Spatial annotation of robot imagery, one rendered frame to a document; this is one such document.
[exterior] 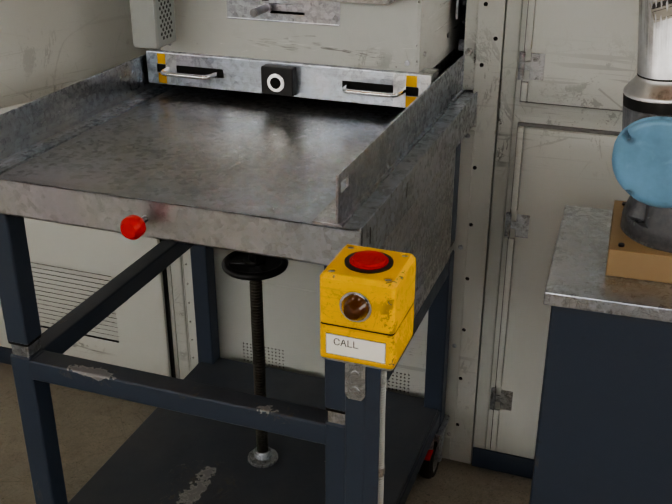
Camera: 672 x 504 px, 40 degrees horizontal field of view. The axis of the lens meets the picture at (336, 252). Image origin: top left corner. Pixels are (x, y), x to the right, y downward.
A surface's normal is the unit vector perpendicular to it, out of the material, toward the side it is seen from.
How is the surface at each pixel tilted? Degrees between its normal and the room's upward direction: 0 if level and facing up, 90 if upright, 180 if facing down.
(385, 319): 89
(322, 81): 90
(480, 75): 90
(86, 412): 0
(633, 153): 99
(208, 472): 0
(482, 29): 90
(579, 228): 0
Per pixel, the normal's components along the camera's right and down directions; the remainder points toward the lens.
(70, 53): 0.75, 0.28
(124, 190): 0.00, -0.91
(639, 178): -0.49, 0.51
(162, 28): 0.94, 0.15
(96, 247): -0.34, 0.40
